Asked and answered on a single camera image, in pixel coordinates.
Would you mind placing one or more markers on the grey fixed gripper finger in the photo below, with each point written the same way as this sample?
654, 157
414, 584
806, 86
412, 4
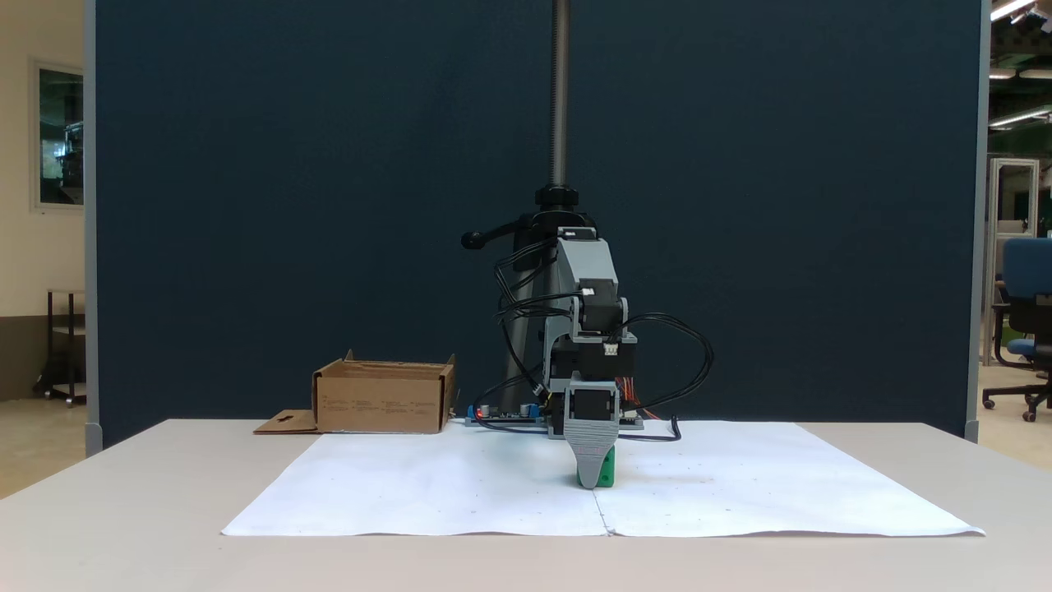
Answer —
590, 469

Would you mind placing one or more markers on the green dice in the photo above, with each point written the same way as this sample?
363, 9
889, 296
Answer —
607, 470

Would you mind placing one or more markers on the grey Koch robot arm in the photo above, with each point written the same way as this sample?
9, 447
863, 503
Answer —
588, 263

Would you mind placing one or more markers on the blue circuit board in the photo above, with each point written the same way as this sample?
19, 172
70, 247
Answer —
501, 413

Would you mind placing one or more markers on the white paper sheet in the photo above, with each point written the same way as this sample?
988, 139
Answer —
427, 485

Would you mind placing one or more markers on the brown cardboard box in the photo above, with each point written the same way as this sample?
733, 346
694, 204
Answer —
382, 403

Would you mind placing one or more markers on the black tripod with metal pole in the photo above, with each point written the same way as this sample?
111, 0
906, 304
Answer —
560, 99

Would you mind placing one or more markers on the dark blue partition panel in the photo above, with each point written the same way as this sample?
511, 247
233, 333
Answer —
246, 164

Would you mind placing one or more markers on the blue office chair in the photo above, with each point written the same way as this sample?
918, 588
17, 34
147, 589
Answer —
1027, 271

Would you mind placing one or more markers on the ceiling tube light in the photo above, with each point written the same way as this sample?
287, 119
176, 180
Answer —
1009, 9
1019, 117

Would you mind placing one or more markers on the black wheeled cart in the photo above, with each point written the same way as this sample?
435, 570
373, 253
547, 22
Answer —
62, 345

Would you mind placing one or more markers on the metal frame cabinet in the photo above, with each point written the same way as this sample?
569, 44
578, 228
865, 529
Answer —
1012, 247

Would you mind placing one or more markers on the framed wall window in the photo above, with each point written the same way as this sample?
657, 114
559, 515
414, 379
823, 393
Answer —
59, 136

